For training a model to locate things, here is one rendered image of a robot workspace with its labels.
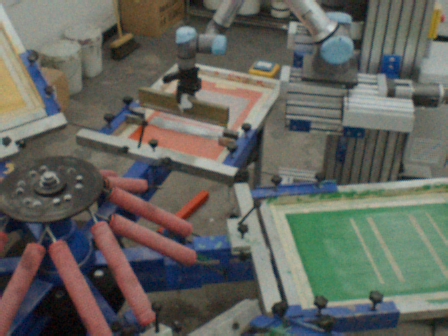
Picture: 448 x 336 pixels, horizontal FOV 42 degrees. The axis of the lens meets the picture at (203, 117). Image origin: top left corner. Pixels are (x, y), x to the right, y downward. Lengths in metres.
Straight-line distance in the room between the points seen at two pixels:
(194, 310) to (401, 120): 1.41
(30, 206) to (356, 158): 1.66
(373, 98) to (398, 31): 0.30
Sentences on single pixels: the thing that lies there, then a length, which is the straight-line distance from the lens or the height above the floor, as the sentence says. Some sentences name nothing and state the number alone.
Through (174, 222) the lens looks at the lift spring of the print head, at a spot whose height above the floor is 1.10.
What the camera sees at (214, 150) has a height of 0.95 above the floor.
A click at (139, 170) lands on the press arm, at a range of 2.18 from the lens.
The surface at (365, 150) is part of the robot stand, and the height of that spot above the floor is 0.78.
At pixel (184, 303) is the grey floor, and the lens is 3.09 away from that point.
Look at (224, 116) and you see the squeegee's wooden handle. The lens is 2.37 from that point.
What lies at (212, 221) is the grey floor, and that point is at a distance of 3.51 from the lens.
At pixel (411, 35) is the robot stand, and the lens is 2.56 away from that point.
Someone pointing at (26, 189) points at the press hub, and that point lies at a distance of 1.73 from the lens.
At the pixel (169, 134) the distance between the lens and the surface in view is 2.52.
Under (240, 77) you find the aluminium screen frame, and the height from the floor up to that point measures 0.98.
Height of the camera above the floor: 2.35
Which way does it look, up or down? 32 degrees down
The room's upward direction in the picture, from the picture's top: straight up
